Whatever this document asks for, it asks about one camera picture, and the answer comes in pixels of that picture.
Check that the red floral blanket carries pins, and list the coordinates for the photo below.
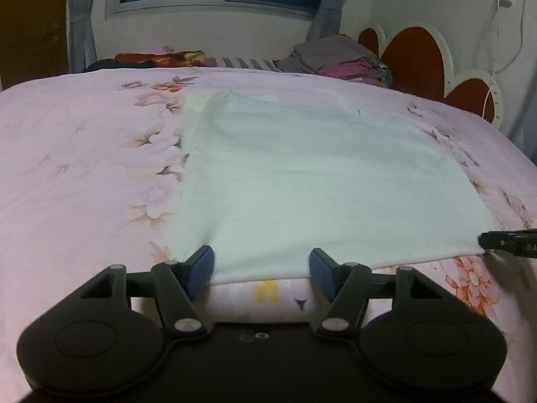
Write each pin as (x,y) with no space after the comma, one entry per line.
(182,59)

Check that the left grey curtain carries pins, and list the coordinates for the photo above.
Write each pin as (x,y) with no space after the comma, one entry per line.
(81,42)

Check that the stack of folded clothes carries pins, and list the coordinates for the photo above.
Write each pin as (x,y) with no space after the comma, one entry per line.
(338,57)

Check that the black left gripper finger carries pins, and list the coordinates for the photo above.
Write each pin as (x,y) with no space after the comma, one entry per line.
(497,240)

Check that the red white scalloped headboard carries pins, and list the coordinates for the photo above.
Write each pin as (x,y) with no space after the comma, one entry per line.
(421,64)

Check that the pale green knit sweater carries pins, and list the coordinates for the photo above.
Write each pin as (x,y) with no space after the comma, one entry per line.
(266,183)

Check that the striped grey white pillow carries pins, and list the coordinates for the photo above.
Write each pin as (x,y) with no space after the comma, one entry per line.
(241,63)

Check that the pink floral bed sheet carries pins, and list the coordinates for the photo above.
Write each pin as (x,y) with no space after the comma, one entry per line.
(91,168)

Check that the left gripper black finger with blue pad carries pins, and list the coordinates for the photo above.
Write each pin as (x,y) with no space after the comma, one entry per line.
(177,285)
(345,286)

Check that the black garment on bed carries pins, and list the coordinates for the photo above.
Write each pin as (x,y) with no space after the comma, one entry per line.
(106,64)

